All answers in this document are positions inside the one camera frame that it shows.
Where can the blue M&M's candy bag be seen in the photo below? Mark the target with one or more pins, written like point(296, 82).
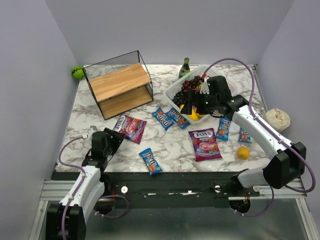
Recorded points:
point(150, 161)
point(164, 120)
point(222, 132)
point(244, 137)
point(174, 115)

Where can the purple Fox's candy bag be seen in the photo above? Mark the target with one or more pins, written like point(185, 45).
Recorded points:
point(131, 127)
point(205, 145)

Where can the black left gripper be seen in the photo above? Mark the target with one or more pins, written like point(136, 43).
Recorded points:
point(115, 139)

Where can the white plastic fruit basket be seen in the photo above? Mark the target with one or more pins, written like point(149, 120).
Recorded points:
point(175, 88)

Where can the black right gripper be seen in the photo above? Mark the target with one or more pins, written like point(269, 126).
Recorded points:
point(198, 105)

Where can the orange fruit on table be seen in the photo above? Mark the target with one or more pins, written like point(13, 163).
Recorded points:
point(243, 153)

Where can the dark grape bunch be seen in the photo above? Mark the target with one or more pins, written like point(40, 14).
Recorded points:
point(180, 98)

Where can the beige cloth sack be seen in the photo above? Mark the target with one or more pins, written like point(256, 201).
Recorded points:
point(278, 119)

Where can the green glass bottle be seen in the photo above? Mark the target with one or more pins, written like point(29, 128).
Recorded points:
point(185, 69)

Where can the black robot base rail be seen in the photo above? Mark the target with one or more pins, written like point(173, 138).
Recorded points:
point(177, 190)

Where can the green watermelon ball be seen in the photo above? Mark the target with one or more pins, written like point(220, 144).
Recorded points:
point(77, 72)

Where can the yellow mango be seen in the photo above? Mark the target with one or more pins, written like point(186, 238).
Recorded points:
point(193, 116)

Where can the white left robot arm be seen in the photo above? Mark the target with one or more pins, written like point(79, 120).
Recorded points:
point(67, 220)

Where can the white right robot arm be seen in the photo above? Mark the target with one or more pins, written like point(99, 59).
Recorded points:
point(286, 158)

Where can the red grape bunch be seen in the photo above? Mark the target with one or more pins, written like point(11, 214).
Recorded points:
point(194, 84)

